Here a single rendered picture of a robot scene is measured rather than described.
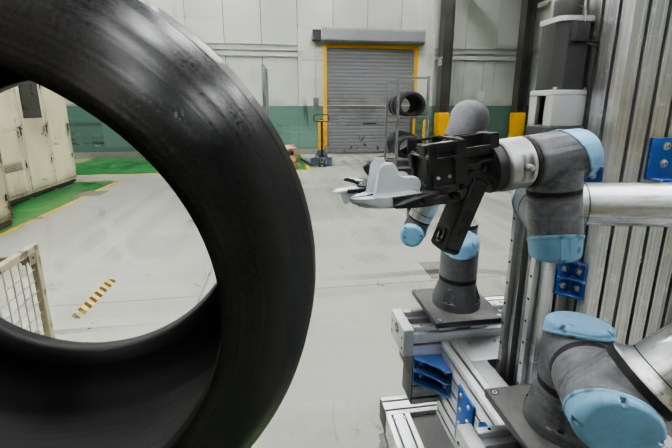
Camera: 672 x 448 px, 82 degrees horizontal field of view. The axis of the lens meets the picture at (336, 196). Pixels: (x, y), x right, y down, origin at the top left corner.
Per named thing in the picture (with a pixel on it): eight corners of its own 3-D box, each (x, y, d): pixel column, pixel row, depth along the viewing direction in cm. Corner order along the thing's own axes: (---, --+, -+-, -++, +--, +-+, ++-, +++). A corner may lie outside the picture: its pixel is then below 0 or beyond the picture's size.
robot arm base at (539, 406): (570, 390, 87) (576, 351, 84) (629, 447, 72) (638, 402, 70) (508, 397, 84) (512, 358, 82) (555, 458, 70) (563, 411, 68)
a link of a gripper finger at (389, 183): (346, 165, 50) (413, 155, 52) (351, 209, 51) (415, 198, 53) (352, 169, 47) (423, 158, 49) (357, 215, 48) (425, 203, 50)
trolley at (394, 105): (426, 177, 759) (431, 75, 716) (394, 177, 757) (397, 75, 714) (410, 167, 888) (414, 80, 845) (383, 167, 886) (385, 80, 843)
